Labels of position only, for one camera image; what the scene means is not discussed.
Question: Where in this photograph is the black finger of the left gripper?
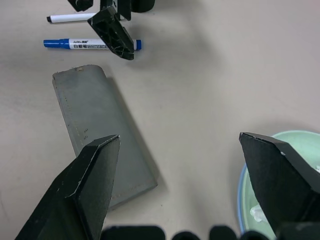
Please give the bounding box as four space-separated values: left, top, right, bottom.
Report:
87 6 135 61
66 0 95 13

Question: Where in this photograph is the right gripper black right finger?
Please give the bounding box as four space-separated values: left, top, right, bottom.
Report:
239 132 320 226

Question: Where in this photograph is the black capped whiteboard marker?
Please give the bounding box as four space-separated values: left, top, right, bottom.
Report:
46 12 98 25

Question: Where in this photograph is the blue plate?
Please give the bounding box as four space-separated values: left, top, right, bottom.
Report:
236 166 276 236

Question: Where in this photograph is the light green bowl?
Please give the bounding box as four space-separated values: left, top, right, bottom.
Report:
243 129 320 232

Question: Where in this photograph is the grey glasses case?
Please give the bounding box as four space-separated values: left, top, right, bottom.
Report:
51 64 159 211

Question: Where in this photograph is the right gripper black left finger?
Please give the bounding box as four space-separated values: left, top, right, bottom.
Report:
16 134 121 240

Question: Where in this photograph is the blue whiteboard marker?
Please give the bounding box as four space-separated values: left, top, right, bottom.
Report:
42 38 143 51

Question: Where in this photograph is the white tissue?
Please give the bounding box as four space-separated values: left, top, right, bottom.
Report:
249 164 320 223

